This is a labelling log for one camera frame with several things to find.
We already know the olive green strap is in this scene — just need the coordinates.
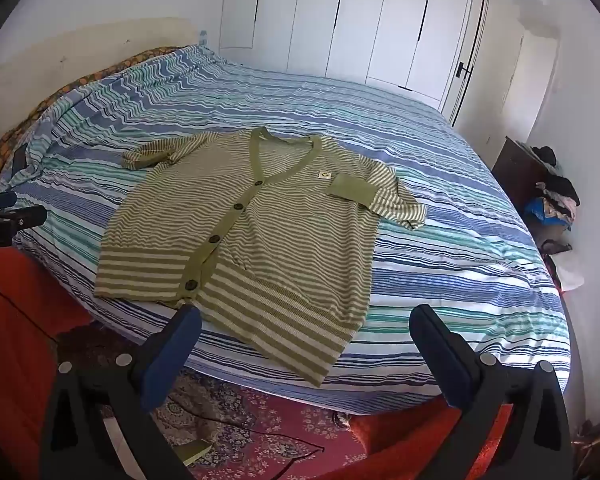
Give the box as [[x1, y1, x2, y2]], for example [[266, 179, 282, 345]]
[[172, 439, 213, 466]]

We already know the green striped cardigan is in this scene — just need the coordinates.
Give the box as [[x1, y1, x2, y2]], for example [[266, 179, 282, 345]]
[[94, 127, 427, 388]]

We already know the pile of clothes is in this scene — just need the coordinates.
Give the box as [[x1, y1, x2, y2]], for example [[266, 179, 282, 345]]
[[524, 145, 581, 233]]

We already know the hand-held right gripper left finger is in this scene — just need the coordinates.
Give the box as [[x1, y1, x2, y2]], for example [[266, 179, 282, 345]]
[[40, 304, 203, 480]]

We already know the red patterned rug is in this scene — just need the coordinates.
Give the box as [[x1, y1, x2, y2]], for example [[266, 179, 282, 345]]
[[55, 325, 381, 480]]

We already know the cream headboard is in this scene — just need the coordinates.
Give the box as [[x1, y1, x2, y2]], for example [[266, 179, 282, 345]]
[[0, 16, 201, 148]]

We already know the orange patterned bed sheet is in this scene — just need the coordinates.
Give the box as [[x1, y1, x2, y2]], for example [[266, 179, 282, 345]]
[[0, 46, 183, 191]]

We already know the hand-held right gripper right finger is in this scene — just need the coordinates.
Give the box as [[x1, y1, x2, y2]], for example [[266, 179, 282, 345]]
[[409, 304, 578, 480]]

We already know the dark wooden nightstand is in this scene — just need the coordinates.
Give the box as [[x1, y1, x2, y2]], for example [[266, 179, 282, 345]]
[[491, 136, 551, 211]]

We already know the white door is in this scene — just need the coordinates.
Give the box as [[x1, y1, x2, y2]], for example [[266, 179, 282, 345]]
[[442, 0, 526, 141]]

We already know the blue green striped blanket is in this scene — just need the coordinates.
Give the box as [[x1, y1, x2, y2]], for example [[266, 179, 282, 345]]
[[0, 44, 573, 416]]

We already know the white wardrobe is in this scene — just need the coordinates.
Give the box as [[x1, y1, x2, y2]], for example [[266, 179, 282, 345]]
[[219, 0, 476, 111]]

